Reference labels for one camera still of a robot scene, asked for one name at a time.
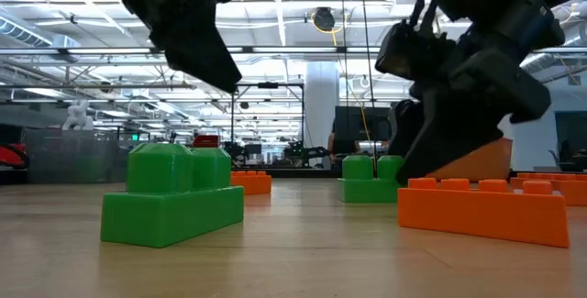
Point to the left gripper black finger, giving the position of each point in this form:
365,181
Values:
197,50

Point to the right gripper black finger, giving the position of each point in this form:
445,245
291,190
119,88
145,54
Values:
403,126
449,137

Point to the green two-stud toy block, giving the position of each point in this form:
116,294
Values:
172,215
362,190

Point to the orange eight-stud toy block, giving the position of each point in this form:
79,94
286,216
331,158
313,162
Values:
573,192
252,184
481,215

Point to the black background robot arm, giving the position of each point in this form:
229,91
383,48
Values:
236,151
307,153

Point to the black computer monitor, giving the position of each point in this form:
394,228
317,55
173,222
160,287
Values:
353,124

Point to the person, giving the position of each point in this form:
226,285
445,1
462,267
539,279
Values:
344,147

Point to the white building pillar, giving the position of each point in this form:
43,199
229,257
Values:
321,105

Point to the red box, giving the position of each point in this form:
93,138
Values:
206,140

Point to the white humanoid figure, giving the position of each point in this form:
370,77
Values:
78,119

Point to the grey translucent plastic bin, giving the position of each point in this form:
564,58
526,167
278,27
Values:
69,156

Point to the red rounded object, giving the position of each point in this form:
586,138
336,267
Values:
11,157

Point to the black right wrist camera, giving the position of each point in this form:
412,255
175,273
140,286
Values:
403,52

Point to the black gantry frame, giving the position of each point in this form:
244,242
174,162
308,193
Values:
268,85

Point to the silver ceiling duct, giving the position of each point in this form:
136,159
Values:
27,32

